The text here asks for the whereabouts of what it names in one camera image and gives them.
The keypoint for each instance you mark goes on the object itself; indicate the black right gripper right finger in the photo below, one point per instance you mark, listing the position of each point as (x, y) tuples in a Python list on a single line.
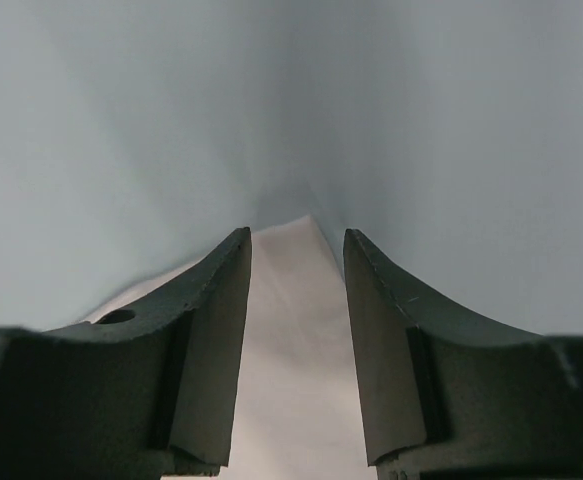
[(447, 393)]

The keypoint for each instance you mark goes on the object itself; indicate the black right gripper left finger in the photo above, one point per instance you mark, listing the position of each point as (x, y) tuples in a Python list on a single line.
[(147, 391)]

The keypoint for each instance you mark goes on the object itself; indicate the white t-shirt with red print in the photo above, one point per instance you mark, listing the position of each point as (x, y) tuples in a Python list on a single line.
[(297, 412)]

